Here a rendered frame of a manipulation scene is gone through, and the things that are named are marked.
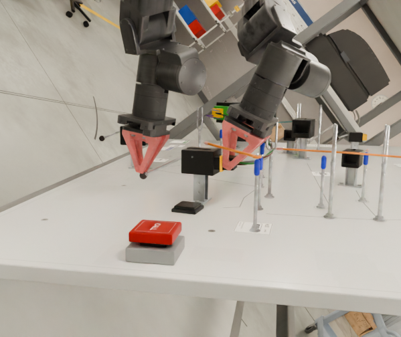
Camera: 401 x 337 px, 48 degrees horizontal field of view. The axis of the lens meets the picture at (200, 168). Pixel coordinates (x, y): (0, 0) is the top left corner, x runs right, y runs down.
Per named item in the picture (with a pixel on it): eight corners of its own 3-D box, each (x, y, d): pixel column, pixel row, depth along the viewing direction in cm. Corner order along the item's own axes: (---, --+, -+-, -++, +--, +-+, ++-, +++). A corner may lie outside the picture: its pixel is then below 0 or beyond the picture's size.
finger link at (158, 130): (165, 174, 81) (172, 122, 79) (146, 181, 74) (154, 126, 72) (132, 165, 83) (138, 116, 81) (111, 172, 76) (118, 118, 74)
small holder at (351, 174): (367, 180, 95) (370, 147, 93) (360, 189, 87) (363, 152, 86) (345, 178, 97) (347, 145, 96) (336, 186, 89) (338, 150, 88)
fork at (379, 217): (386, 222, 66) (395, 125, 63) (373, 221, 66) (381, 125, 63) (383, 218, 68) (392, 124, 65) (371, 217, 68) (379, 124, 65)
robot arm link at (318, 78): (233, 38, 74) (270, 0, 69) (278, 57, 82) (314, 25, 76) (255, 95, 69) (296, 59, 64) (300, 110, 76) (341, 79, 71)
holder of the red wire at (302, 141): (316, 154, 131) (318, 117, 129) (308, 160, 119) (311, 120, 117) (299, 153, 133) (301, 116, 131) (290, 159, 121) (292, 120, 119)
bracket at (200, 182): (198, 197, 79) (199, 169, 78) (211, 198, 78) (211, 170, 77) (189, 203, 75) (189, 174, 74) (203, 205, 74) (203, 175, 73)
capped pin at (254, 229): (248, 229, 62) (250, 152, 60) (259, 229, 62) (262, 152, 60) (250, 233, 60) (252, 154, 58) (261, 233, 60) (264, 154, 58)
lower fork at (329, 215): (336, 219, 67) (343, 124, 64) (324, 218, 67) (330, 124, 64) (335, 216, 69) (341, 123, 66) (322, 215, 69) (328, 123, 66)
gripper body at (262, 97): (274, 129, 75) (294, 89, 73) (262, 136, 66) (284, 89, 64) (240, 111, 77) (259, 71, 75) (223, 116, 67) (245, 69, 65)
